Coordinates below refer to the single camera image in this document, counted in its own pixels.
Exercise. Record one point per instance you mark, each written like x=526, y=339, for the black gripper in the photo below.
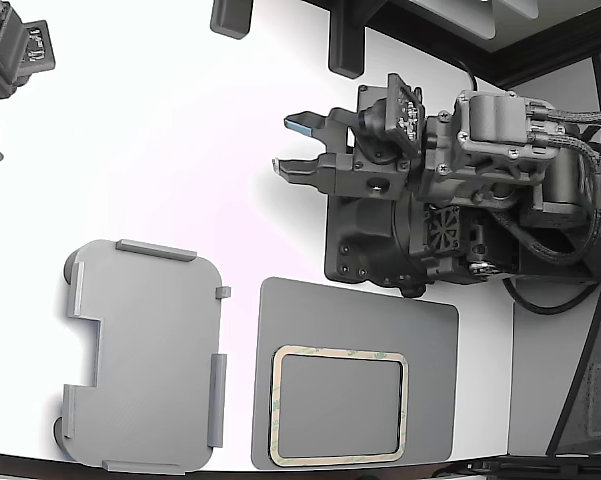
x=375, y=177

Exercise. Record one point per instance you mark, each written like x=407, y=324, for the beige rectangular adhesive frame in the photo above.
x=340, y=349

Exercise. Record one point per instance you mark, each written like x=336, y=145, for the black robot base with fan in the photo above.
x=365, y=235

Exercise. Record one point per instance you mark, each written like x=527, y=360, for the grey holder with tabs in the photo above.
x=150, y=350

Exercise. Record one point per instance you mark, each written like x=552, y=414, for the dark grey block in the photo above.
x=230, y=17

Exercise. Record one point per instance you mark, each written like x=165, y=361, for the grey rounded flat mat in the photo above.
x=355, y=320

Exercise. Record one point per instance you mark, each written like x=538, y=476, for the black machine with label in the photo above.
x=5, y=50

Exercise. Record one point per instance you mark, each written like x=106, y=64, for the black diagonal bar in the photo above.
x=575, y=380

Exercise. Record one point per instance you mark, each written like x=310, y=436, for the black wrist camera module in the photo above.
x=380, y=120

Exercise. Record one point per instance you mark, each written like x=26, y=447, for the black upright post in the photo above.
x=347, y=40

